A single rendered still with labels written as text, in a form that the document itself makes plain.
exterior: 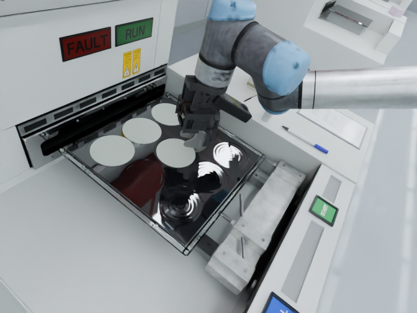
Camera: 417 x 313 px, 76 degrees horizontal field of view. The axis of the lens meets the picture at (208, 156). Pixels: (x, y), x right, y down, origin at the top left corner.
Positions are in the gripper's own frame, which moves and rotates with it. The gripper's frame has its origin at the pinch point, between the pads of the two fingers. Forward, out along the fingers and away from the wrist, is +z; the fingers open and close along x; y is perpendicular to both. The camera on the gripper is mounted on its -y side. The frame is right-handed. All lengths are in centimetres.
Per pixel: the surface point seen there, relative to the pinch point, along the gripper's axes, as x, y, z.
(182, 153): 0.5, 4.4, 1.2
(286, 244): 30.4, -7.3, -4.7
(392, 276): 34, -141, 91
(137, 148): -2.1, 15.3, 1.3
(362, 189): -28, -172, 91
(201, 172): 7.2, 1.2, 1.4
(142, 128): -9.0, 13.1, 1.3
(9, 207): 5.5, 42.1, 9.3
